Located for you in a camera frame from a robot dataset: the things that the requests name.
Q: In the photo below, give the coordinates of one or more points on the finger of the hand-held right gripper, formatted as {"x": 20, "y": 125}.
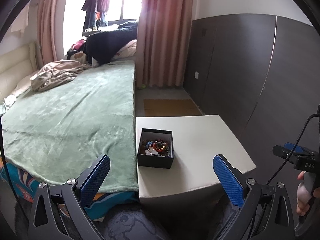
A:
{"x": 287, "y": 151}

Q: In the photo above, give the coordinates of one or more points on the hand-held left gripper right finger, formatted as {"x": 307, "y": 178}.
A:
{"x": 228, "y": 180}

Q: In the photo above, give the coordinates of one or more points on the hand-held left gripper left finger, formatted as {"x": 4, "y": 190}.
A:
{"x": 96, "y": 180}

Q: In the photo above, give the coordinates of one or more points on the black jewelry box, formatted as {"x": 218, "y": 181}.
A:
{"x": 155, "y": 162}

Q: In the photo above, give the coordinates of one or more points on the person's right hand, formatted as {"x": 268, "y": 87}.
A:
{"x": 302, "y": 206}

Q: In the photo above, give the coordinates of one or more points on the white side table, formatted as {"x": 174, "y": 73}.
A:
{"x": 200, "y": 142}

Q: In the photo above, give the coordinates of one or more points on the person's dark printed pants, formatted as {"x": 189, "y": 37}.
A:
{"x": 135, "y": 225}

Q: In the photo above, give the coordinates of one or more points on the bed with green blanket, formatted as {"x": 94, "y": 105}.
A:
{"x": 70, "y": 117}

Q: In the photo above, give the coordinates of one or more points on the colourful cartoon bedsheet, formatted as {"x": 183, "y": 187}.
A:
{"x": 22, "y": 182}

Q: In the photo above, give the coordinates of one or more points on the flat brown cardboard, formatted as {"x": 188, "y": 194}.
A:
{"x": 170, "y": 106}

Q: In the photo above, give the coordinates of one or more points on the small yellow-green object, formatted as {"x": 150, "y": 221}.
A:
{"x": 142, "y": 86}

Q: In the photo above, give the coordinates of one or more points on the beige crumpled blanket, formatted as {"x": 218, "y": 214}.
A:
{"x": 57, "y": 76}

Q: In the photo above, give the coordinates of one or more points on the patterned quilt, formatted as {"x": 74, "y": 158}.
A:
{"x": 125, "y": 51}

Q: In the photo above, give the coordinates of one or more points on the pink clothing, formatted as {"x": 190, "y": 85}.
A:
{"x": 78, "y": 45}

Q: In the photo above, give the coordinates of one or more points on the black garment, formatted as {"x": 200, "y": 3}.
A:
{"x": 110, "y": 42}

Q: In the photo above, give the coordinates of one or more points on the cream bed headboard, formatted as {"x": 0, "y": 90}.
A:
{"x": 15, "y": 62}

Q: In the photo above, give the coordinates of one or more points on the white hanging cloth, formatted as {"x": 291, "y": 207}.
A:
{"x": 20, "y": 22}

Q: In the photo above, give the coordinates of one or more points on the hanging dark clothes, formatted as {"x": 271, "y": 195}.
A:
{"x": 96, "y": 2}

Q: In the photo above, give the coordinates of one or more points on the window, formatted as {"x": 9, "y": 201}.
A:
{"x": 125, "y": 2}

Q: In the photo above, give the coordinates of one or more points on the white wall socket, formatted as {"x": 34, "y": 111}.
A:
{"x": 197, "y": 75}

